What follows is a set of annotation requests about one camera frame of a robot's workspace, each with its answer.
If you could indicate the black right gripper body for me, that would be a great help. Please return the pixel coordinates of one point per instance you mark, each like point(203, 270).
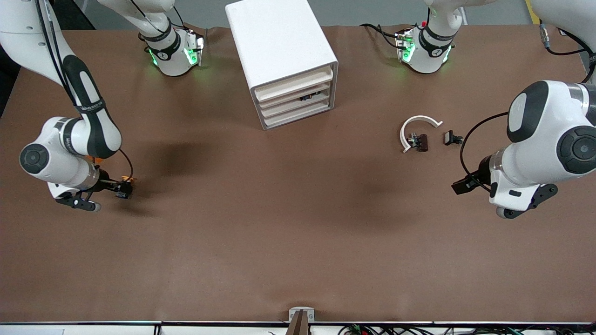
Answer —
point(105, 184)

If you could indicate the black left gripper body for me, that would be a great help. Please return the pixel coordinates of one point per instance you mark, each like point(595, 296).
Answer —
point(481, 174)

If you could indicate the orange capped push button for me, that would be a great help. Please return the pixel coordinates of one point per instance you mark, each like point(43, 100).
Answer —
point(125, 178)

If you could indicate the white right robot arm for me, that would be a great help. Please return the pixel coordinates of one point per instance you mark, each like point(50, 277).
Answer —
point(60, 153)

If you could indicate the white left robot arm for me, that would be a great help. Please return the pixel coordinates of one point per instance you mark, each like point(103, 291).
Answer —
point(549, 149)

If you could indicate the small black clip part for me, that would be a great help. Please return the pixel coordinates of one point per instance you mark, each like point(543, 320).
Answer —
point(449, 137)

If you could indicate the brown table cover sheet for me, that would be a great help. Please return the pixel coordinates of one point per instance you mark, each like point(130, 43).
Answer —
point(298, 232)

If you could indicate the brown bar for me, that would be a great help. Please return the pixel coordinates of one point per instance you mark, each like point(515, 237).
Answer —
point(298, 325)

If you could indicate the dark brown switch block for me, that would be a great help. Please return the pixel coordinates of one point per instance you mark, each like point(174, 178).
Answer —
point(423, 143)

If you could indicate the white curved plastic bracket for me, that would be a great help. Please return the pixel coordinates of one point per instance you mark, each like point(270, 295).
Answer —
point(419, 118)

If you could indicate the silver metal bracket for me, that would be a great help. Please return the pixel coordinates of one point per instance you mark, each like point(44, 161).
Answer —
point(301, 310)

